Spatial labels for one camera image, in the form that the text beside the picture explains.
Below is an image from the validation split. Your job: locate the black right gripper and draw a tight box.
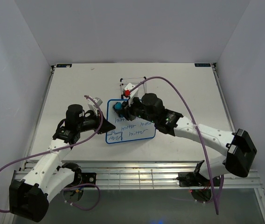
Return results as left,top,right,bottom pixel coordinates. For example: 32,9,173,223
118,95,156,124

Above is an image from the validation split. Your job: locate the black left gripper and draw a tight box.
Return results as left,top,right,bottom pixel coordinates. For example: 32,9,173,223
77,110,116,134

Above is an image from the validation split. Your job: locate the blue black whiteboard eraser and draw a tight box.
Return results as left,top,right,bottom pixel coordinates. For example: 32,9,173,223
113,102,124,118

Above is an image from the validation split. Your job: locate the blue framed whiteboard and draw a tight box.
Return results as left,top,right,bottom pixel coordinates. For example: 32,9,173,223
105,99,156,144

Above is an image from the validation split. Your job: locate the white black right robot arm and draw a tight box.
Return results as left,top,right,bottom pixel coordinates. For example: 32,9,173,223
113,93,257,187

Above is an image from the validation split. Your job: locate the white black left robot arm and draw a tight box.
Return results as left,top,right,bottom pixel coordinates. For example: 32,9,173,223
9,98,115,222

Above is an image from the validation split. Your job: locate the left black corner label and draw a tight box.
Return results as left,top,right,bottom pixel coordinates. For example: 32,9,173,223
56,63,72,68

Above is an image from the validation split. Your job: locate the black corner label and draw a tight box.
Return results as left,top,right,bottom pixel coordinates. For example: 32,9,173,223
56,63,72,68
195,63,211,67

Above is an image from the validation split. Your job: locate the right black corner label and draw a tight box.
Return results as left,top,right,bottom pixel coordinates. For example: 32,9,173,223
195,63,211,67

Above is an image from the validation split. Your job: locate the black wire whiteboard stand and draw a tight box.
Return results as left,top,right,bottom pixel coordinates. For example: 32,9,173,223
119,77,147,99

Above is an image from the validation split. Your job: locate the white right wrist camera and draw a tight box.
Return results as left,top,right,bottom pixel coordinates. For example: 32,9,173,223
123,83,139,106

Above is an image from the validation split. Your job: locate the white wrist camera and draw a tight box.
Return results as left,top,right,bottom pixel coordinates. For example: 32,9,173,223
88,98,103,116
123,83,139,106

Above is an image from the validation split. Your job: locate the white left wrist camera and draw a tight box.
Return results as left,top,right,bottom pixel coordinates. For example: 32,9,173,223
88,98,103,116

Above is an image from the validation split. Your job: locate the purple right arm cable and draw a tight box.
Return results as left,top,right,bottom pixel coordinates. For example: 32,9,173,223
132,76,225,215

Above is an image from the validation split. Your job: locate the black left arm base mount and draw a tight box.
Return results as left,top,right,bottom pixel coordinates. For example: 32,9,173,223
77,172,97,184

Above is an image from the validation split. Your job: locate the aluminium extrusion frame rail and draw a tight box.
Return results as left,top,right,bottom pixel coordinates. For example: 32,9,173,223
10,161,264,191

